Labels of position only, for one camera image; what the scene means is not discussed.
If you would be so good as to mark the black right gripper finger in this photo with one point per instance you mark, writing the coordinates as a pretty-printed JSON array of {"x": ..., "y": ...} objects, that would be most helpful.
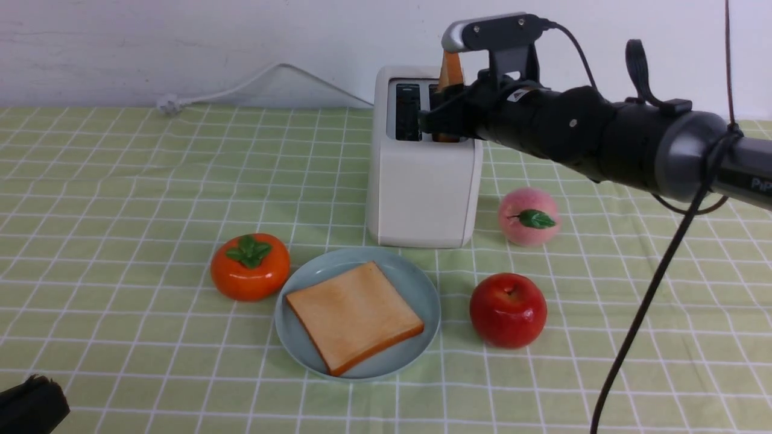
[
  {"x": 448, "y": 122},
  {"x": 452, "y": 99}
]

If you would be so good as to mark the orange persimmon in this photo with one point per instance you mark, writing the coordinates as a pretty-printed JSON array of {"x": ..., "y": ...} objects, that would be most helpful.
[{"x": 250, "y": 267}]

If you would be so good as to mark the white toaster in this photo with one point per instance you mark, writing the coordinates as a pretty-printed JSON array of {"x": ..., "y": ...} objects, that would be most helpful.
[{"x": 422, "y": 193}]

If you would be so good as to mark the toast slice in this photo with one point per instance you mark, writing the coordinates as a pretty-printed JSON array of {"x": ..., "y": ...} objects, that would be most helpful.
[
  {"x": 354, "y": 316},
  {"x": 451, "y": 74}
]

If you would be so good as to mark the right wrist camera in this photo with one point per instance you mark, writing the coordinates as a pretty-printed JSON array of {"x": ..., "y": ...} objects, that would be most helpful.
[{"x": 509, "y": 40}]

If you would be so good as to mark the red apple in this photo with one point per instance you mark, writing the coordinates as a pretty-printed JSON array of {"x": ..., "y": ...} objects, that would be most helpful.
[{"x": 508, "y": 311}]

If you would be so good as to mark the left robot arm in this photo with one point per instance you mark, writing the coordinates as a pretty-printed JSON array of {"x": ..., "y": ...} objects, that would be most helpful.
[{"x": 30, "y": 407}]

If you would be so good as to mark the light blue plate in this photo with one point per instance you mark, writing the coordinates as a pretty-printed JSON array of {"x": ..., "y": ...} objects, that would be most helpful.
[{"x": 412, "y": 284}]

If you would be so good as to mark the pink peach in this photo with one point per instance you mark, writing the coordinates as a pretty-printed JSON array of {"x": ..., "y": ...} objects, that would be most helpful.
[{"x": 529, "y": 217}]

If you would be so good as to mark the green checkered tablecloth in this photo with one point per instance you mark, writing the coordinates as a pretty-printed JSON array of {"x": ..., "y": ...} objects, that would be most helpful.
[{"x": 593, "y": 275}]

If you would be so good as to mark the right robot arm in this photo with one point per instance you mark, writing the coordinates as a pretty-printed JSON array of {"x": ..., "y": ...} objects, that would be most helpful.
[{"x": 664, "y": 153}]

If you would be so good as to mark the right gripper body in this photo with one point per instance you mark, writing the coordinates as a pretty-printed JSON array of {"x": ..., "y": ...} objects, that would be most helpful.
[{"x": 491, "y": 91}]

